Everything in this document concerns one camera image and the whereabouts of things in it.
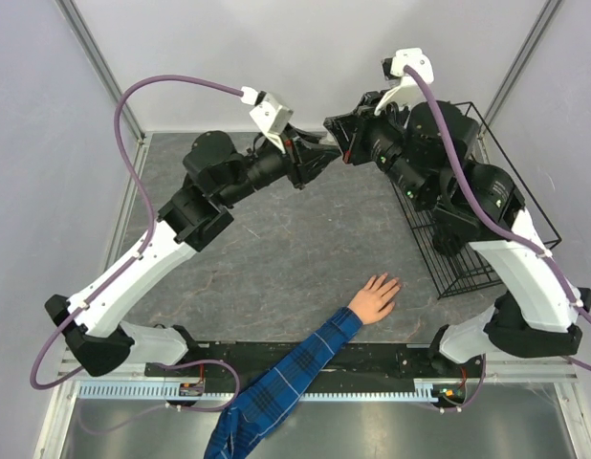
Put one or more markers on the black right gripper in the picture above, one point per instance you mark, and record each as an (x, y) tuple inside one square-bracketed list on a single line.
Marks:
[(350, 132)]

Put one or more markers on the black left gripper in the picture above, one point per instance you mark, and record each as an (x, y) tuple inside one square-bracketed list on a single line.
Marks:
[(305, 155)]

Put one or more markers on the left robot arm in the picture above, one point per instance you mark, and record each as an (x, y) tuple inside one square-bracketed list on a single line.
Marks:
[(217, 177)]

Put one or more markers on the blue plaid sleeved forearm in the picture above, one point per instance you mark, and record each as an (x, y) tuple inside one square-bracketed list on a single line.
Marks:
[(266, 403)]

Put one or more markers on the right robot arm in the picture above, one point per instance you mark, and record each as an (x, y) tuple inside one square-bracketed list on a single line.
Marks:
[(479, 206)]

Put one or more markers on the person's bare hand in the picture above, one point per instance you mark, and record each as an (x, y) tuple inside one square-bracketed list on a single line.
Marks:
[(376, 299)]

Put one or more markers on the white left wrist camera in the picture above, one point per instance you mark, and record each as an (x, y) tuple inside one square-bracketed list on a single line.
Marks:
[(270, 114)]

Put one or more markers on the black wire dish rack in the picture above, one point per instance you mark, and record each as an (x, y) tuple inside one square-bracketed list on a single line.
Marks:
[(446, 243)]

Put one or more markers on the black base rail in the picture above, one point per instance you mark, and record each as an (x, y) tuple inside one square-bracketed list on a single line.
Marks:
[(355, 366)]

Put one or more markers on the slotted cable duct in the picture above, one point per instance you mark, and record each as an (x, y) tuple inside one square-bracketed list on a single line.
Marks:
[(178, 392)]

